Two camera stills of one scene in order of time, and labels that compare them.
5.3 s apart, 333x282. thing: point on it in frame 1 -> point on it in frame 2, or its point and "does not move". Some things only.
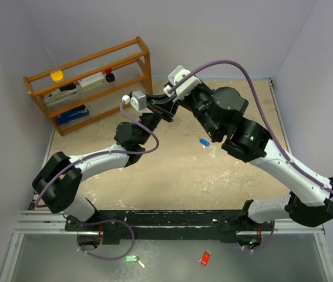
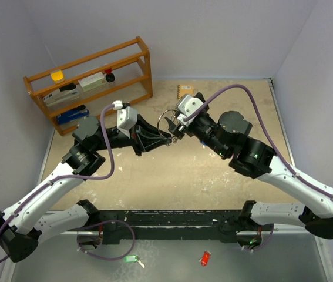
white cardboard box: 92,81 does not move
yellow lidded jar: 57,77 does not move
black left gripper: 163,106 -> 144,142
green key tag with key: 133,258 does not move
